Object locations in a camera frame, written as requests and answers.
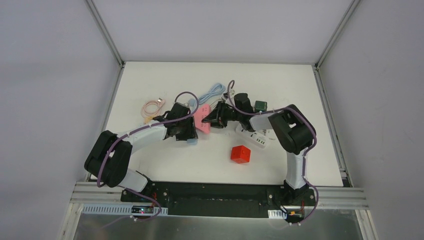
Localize pink triangular power strip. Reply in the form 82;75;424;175
193;103;211;134

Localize white power strip cable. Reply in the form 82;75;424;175
216;92;233;104

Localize green cube socket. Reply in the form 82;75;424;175
254;100;268;113

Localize white power strip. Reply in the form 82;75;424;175
235;123;270;149

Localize red cube socket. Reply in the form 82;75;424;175
230;145;251;164

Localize white plug adapter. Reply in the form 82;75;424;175
264;129;277;141

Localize light blue plug box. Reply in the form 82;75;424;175
186;138;198;146

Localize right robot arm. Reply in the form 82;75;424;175
201;93;317;205

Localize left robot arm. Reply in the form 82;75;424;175
84;102;198;203

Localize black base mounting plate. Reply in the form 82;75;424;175
120;181;316;218

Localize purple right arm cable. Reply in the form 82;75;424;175
226;79;320;226

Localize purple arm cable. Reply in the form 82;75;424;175
226;79;320;226
96;91;200;223

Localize light blue cable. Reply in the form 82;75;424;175
188;82;227;106

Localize pink coiled cable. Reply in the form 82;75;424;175
141;97;166;121

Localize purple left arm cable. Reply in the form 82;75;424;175
96;91;200;223

